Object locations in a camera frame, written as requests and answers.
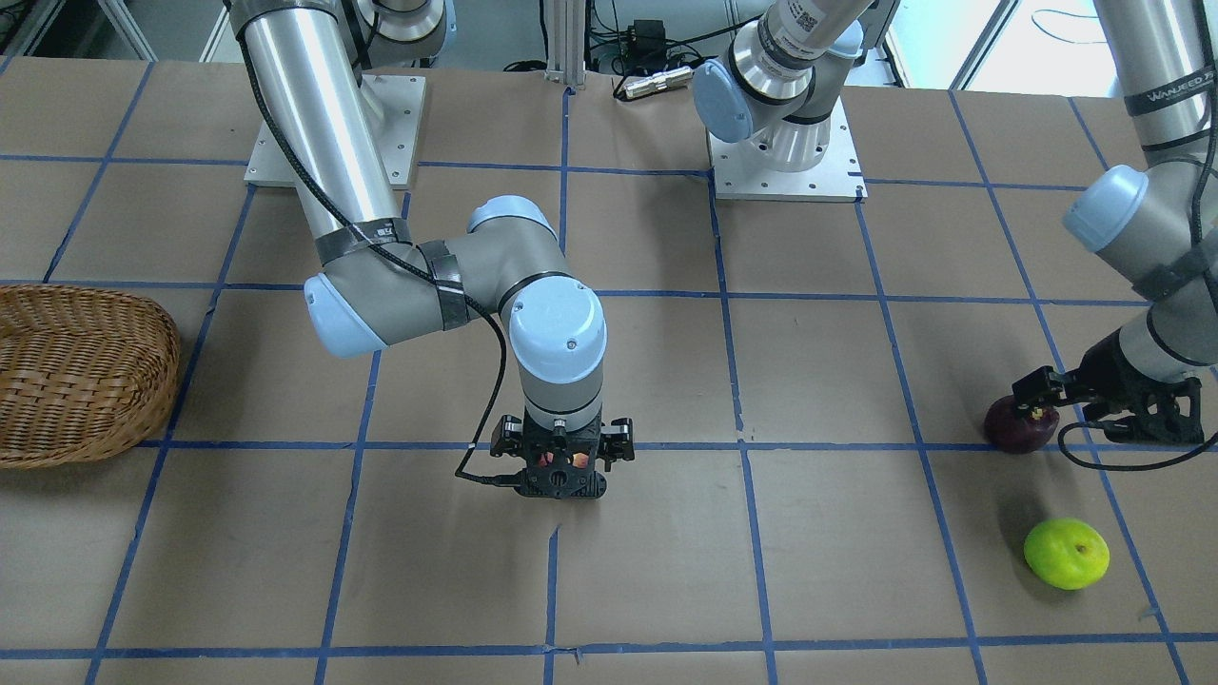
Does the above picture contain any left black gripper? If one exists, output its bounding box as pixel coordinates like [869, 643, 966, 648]
[1011, 332, 1206, 445]

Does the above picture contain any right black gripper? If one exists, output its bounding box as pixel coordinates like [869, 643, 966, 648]
[515, 418, 607, 499]

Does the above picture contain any dark red apple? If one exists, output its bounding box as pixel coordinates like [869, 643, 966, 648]
[982, 396, 1060, 455]

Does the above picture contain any red yellow apple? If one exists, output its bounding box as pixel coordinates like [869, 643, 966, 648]
[529, 449, 591, 470]

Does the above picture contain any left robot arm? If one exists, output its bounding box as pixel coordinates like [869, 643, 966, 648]
[693, 1, 1216, 453]

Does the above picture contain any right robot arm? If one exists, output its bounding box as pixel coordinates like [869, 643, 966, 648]
[227, 1, 635, 499]

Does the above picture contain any wicker basket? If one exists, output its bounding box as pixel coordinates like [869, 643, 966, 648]
[1, 284, 180, 469]

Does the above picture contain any green apple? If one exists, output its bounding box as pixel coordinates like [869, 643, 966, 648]
[1022, 518, 1110, 591]

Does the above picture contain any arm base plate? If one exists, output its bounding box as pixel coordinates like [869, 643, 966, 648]
[706, 100, 868, 204]
[244, 73, 428, 190]

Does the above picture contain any aluminium frame post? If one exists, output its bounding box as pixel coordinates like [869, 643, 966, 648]
[542, 1, 588, 90]

